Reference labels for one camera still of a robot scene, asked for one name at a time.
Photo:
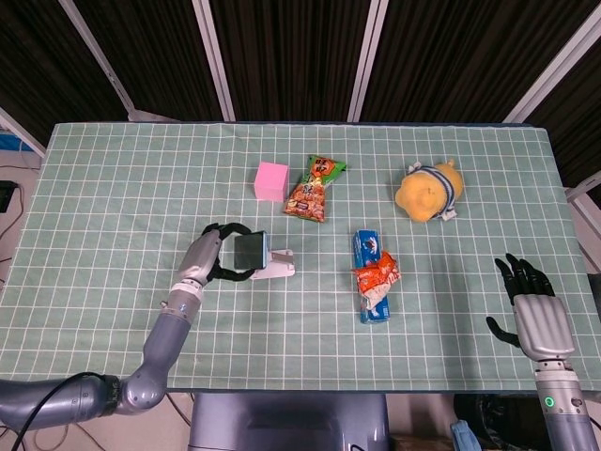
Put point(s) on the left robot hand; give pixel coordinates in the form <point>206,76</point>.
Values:
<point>199,258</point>

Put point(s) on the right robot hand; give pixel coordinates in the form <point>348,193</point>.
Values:
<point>544,324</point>

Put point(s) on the dark smartphone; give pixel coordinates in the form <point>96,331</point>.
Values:
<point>249,251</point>

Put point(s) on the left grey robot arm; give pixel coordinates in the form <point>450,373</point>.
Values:
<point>164,338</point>

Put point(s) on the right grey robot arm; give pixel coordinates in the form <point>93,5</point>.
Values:
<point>563,413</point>

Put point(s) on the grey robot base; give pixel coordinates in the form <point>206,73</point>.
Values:
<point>291,423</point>

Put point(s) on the white folding phone stand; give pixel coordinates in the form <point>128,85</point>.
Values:
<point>282,270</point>

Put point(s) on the pink cube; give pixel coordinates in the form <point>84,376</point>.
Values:
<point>271,183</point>

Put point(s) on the black bag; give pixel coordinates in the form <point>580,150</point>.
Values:
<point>497,418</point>

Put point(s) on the green orange snack bag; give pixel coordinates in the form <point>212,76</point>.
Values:
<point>307,199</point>

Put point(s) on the green checked tablecloth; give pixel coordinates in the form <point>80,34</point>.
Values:
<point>300,338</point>

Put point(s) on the blue cloth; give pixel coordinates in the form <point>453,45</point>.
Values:
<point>462,437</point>

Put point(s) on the blue Oreo cookie box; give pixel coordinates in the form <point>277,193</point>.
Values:
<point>366,244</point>

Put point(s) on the orange white snack packet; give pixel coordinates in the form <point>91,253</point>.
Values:
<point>375,277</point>

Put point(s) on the yellow plush toy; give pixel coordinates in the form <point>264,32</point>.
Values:
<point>422,195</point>

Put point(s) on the black floor device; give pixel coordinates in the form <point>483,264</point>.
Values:
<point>5,195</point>

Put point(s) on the black pleated curtain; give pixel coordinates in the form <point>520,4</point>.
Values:
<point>291,47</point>

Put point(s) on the white metal frame post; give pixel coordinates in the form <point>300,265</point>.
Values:
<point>554,61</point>
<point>94,51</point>
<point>21,131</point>
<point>213,56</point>
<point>587,183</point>
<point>365,56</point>

